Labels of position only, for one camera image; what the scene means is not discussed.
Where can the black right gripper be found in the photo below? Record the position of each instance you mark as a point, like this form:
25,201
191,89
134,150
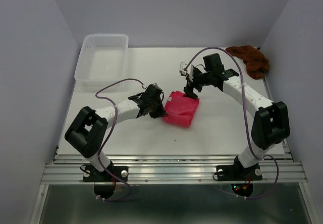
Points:
189,89

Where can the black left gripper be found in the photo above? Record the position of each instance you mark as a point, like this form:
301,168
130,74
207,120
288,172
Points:
160,112

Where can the pink microfiber towel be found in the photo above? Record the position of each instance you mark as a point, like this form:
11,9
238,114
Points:
180,110

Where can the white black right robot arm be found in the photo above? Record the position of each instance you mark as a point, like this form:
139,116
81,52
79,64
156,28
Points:
270,119

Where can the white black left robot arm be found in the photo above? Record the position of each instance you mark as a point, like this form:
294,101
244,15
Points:
87,130

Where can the brown crumpled towel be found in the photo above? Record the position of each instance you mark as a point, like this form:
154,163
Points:
256,63

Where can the white perforated plastic basket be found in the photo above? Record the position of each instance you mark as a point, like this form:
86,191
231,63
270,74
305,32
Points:
102,59

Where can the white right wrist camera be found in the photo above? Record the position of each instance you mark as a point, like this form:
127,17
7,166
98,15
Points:
186,70

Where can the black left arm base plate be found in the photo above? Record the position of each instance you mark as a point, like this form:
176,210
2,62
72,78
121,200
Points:
105,185

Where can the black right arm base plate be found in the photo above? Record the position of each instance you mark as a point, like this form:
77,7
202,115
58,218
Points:
240,177

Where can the aluminium mounting rail frame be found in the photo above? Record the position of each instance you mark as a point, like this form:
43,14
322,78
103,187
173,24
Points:
189,157

